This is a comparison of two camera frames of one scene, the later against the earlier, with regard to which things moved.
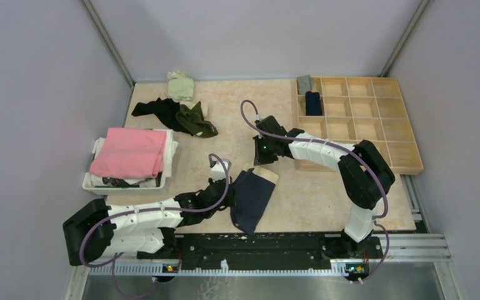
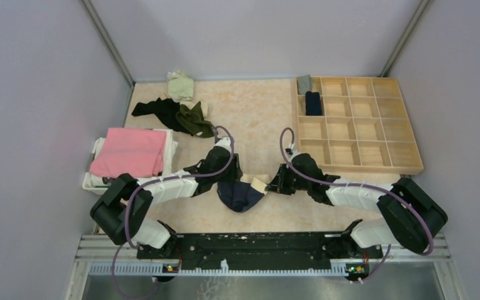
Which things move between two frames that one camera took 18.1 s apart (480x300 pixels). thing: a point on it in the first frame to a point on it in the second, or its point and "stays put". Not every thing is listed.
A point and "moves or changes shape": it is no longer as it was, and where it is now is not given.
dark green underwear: (192, 120) stays put
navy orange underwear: (313, 105) stays put
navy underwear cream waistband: (253, 188) moves or changes shape
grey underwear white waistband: (304, 84) stays put
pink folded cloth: (130, 154) stays put
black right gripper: (260, 157) to (279, 185)
